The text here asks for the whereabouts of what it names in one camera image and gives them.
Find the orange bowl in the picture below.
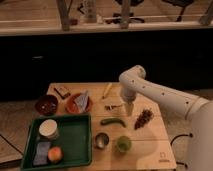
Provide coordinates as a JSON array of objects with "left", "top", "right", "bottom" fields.
[{"left": 65, "top": 93, "right": 93, "bottom": 114}]

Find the green cucumber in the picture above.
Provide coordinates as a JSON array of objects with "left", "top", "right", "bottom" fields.
[{"left": 100, "top": 118, "right": 126, "bottom": 128}]

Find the orange peach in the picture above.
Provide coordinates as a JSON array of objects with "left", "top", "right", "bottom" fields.
[{"left": 48, "top": 146, "right": 63, "bottom": 163}]

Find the black cable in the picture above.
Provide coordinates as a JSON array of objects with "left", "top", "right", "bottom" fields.
[{"left": 170, "top": 133, "right": 194, "bottom": 168}]

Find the dark grape bunch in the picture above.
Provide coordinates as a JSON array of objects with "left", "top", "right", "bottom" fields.
[{"left": 134, "top": 109, "right": 154, "bottom": 130}]

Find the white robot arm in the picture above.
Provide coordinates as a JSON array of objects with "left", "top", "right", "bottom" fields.
[{"left": 119, "top": 65, "right": 213, "bottom": 171}]

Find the small metal cup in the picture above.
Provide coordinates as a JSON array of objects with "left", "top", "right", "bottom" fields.
[{"left": 95, "top": 133, "right": 109, "bottom": 149}]

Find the grey folded cloth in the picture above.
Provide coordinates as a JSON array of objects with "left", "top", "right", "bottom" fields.
[{"left": 74, "top": 91, "right": 89, "bottom": 113}]

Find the yellow banana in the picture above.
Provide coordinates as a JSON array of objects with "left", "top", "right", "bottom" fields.
[{"left": 102, "top": 83, "right": 112, "bottom": 99}]

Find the green plastic cup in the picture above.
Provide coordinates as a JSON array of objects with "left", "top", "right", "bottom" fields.
[{"left": 116, "top": 136, "right": 132, "bottom": 153}]

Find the dark red bowl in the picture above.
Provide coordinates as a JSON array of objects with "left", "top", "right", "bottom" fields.
[{"left": 35, "top": 95, "right": 58, "bottom": 116}]

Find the green plastic tray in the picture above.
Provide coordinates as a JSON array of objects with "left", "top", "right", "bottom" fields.
[{"left": 21, "top": 114, "right": 92, "bottom": 171}]

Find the silver metal fork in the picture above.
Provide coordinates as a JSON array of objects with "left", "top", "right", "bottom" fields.
[{"left": 104, "top": 104, "right": 123, "bottom": 111}]

